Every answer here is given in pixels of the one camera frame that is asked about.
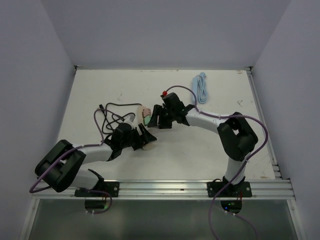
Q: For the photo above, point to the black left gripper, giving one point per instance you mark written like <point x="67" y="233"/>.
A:
<point x="146" y="137"/>

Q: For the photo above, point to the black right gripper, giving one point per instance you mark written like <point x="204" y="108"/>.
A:
<point x="158" y="111"/>

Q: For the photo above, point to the green plug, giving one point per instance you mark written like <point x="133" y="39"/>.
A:
<point x="146" y="120"/>

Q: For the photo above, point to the pink charger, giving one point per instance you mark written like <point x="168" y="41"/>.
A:
<point x="146" y="112"/>

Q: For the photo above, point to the beige power strip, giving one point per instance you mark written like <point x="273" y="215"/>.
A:
<point x="139" y="120"/>

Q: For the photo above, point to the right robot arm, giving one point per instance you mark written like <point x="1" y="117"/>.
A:
<point x="236" y="135"/>

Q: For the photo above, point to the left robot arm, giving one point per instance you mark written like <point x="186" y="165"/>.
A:
<point x="61" y="167"/>

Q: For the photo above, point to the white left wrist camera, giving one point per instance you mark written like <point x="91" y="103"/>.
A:
<point x="130" y="118"/>

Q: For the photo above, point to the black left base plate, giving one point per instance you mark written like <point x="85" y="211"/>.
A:
<point x="110" y="187"/>

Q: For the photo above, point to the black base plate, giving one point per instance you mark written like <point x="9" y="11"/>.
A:
<point x="110" y="187"/>
<point x="242" y="189"/>

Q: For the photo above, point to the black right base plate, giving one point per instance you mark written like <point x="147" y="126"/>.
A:
<point x="242" y="189"/>

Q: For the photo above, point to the aluminium right side rail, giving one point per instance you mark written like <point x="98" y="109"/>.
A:
<point x="269" y="145"/>

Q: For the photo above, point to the aluminium rail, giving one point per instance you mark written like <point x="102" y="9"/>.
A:
<point x="269" y="145"/>
<point x="276" y="189"/>

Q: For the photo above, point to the aluminium front rail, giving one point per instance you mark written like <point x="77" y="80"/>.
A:
<point x="276" y="189"/>

